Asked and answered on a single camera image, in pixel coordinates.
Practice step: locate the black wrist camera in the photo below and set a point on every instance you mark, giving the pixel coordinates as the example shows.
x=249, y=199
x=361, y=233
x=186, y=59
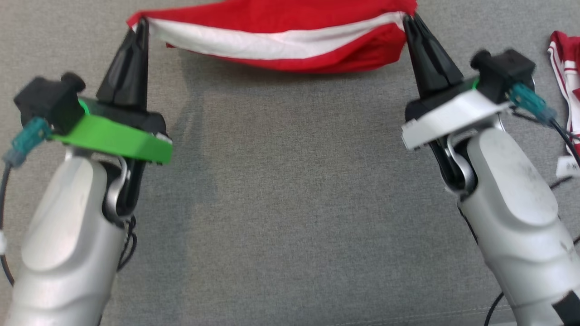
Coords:
x=505, y=74
x=47, y=102

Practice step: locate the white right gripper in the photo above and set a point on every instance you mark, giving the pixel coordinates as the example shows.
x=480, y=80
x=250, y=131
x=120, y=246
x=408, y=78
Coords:
x=453, y=117

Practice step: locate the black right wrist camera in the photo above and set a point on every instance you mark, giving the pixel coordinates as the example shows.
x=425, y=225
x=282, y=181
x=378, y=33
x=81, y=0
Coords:
x=505, y=74

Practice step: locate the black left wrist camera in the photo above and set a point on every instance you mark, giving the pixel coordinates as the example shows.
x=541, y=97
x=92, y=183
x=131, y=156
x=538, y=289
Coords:
x=47, y=102

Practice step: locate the red white striped jersey shirt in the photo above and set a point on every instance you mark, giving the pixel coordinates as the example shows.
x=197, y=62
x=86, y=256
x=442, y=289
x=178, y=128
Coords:
x=568, y=81

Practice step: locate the red shorts with white trim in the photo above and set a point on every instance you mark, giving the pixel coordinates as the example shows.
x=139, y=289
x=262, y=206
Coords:
x=281, y=18

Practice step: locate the grey fabric sofa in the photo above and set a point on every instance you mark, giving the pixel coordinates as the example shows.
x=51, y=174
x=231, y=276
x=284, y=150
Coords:
x=294, y=203

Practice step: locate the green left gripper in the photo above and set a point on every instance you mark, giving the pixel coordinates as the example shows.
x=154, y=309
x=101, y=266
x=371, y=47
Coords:
x=118, y=140

